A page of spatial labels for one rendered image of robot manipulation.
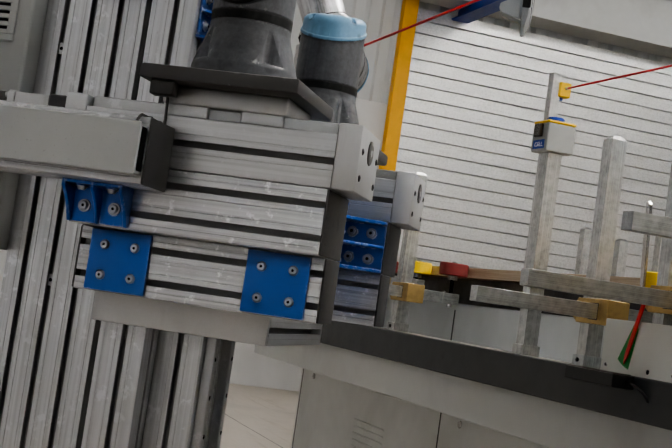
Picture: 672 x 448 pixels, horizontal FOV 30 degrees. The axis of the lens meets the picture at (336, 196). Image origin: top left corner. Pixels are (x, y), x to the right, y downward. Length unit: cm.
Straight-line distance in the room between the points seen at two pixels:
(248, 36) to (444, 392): 162
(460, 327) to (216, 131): 197
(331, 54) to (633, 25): 886
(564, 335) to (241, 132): 154
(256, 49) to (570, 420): 121
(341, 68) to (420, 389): 129
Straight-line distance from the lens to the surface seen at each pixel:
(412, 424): 382
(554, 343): 311
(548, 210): 281
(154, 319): 186
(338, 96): 222
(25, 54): 201
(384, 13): 1043
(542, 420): 272
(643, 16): 1108
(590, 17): 1081
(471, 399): 303
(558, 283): 220
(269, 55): 174
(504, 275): 331
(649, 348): 237
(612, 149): 260
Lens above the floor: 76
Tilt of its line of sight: 5 degrees up
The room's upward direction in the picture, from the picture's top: 8 degrees clockwise
